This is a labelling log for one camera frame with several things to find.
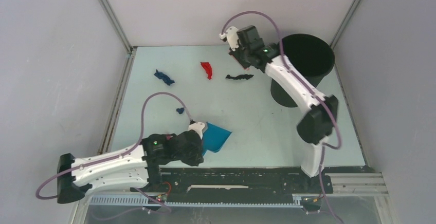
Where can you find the black paper scrap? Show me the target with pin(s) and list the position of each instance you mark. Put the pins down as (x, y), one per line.
(240, 77)

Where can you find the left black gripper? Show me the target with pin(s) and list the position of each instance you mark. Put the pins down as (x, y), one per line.
(196, 159)

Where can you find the black plastic trash bin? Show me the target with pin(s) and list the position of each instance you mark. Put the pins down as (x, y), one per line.
(310, 55)

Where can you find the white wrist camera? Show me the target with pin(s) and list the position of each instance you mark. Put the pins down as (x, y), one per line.
(198, 127)
(230, 36)

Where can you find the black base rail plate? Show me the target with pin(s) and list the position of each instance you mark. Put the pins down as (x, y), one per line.
(246, 185)

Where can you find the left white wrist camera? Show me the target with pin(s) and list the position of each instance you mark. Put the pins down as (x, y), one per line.
(198, 127)

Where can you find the red paper scrap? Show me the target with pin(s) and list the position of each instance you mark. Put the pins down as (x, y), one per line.
(208, 69)

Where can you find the white cable duct strip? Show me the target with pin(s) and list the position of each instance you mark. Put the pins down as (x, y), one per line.
(142, 201)

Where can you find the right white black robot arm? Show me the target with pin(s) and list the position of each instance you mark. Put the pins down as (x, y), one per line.
(319, 111)

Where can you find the blue plastic dustpan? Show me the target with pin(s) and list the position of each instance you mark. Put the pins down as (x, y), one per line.
(214, 138)

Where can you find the aluminium corner post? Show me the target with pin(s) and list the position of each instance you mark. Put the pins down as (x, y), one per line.
(344, 23)
(110, 13)

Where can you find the pink hand brush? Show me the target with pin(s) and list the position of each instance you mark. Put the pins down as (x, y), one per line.
(239, 58)

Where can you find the right aluminium corner post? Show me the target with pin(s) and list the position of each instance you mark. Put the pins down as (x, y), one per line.
(344, 23)

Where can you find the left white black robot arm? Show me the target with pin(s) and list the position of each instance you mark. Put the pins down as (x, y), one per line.
(138, 169)

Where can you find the left aluminium corner post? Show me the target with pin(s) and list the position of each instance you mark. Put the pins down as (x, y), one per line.
(110, 13)

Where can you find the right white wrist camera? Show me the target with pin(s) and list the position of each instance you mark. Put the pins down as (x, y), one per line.
(230, 36)

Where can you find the large dark blue paper scrap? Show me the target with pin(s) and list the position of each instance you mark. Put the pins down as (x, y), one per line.
(164, 77)

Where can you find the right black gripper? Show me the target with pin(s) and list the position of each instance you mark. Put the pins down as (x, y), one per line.
(239, 47)

